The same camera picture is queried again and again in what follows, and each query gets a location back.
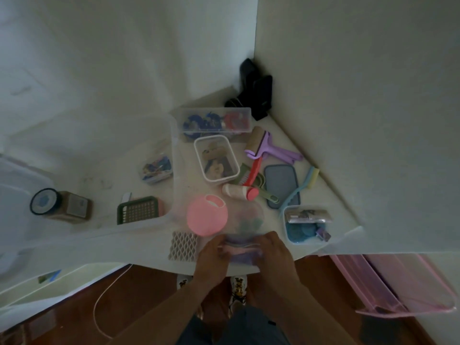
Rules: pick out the person's left fingers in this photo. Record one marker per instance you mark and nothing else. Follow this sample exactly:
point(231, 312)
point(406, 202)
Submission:
point(221, 247)

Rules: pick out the purple item in bag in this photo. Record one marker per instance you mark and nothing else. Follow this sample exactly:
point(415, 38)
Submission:
point(241, 255)

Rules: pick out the brown jar with blue lid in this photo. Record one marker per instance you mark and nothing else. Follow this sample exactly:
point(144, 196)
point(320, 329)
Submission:
point(59, 206)

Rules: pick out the person's dark shorts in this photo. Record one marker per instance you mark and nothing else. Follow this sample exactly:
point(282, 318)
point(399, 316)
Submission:
point(233, 328)

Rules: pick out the white honeycomb soap holder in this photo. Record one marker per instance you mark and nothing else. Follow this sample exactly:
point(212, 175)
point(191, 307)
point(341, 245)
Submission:
point(183, 246)

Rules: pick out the green measuring spoon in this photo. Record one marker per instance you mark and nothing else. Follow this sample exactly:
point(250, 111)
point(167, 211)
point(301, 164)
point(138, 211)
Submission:
point(267, 194)

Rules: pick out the person's right hand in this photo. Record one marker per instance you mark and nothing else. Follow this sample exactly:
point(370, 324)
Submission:
point(275, 260)

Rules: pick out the purple lint roller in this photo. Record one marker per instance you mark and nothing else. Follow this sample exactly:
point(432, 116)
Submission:
point(271, 149)

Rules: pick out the person's patterned left shoe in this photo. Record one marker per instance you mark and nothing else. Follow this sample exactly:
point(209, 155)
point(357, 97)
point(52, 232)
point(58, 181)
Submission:
point(183, 282)

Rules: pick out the person's right fingers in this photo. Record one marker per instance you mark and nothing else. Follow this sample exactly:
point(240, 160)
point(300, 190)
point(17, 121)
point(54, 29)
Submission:
point(260, 246)

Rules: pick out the white and pink roller bottle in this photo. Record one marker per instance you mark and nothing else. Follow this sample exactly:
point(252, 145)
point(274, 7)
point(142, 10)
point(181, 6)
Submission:
point(239, 192)

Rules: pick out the large clear storage bin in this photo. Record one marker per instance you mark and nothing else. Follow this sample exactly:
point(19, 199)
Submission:
point(107, 183)

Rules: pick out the person's patterned shoe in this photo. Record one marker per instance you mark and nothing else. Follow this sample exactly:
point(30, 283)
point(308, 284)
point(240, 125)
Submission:
point(183, 282)
point(238, 289)

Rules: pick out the person's right forearm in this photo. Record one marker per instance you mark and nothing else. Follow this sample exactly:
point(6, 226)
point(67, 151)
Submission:
point(298, 312)

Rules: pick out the long clear box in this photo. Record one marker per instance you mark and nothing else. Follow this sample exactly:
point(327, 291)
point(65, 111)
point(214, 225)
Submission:
point(212, 123)

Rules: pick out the white shelf tray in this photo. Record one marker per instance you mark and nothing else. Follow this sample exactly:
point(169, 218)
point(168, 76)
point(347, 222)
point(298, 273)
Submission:
point(54, 283)

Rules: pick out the clear plastic zip bag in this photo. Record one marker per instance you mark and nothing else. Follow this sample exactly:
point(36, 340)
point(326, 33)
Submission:
point(244, 219)

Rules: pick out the clear container with blue contents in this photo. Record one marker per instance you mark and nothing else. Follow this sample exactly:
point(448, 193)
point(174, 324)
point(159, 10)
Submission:
point(305, 226)

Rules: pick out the grey-blue container lid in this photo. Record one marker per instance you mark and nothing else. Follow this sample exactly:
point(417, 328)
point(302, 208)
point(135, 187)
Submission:
point(281, 181)

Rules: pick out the pink plastic drawer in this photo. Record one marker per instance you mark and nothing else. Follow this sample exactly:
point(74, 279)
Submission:
point(395, 283)

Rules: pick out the person's left forearm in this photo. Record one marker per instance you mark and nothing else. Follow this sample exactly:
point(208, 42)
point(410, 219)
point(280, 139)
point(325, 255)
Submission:
point(161, 312)

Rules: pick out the green grater box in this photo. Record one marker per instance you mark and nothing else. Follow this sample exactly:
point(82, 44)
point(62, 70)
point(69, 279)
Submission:
point(138, 210)

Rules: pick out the square clear container white rim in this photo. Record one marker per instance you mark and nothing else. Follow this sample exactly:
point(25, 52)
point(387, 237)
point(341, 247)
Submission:
point(216, 159)

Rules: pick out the blue brush with yellow sponge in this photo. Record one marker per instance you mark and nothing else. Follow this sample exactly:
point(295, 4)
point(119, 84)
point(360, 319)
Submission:
point(300, 188)

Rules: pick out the person's patterned right shoe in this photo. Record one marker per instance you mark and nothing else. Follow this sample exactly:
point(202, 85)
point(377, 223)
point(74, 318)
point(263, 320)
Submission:
point(238, 289)

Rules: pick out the person's left hand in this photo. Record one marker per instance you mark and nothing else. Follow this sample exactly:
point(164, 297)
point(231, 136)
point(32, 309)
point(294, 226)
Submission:
point(210, 264)

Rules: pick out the pink round plastic ball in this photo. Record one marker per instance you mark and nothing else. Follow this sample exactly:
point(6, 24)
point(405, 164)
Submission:
point(206, 216)

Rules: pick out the small clear box of clips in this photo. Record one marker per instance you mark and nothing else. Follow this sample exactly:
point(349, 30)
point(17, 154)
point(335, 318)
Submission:
point(157, 169)

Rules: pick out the green dustpan scoop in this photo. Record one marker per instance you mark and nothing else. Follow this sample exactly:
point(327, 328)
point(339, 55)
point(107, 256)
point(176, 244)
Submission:
point(242, 173)

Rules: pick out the black device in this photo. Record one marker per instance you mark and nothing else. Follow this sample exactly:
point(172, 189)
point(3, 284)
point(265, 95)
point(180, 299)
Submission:
point(253, 91)

